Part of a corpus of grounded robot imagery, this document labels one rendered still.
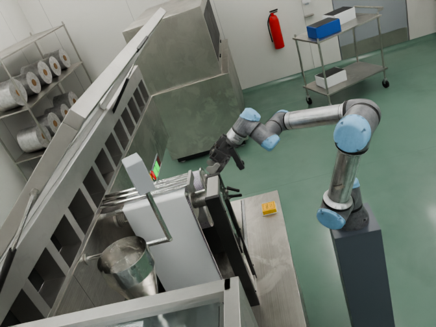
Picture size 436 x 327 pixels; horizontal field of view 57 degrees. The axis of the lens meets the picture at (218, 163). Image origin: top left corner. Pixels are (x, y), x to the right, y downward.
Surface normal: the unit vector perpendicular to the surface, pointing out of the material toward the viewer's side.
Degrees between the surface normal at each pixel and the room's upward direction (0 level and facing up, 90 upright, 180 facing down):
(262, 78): 90
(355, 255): 90
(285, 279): 0
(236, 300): 0
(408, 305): 0
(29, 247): 90
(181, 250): 90
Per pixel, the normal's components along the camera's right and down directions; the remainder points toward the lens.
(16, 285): 0.95, -0.26
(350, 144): -0.55, 0.45
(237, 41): -0.01, 0.50
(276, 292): -0.30, -0.83
